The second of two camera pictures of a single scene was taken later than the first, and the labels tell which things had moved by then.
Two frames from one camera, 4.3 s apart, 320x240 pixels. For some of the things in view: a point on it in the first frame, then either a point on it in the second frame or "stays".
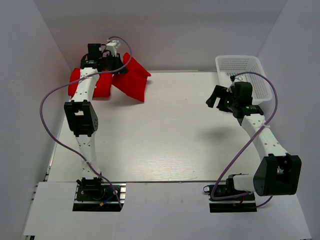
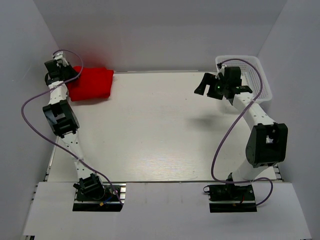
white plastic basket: [233, 68] stays
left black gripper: [118, 61] → [70, 67]
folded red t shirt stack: [103, 85] stays
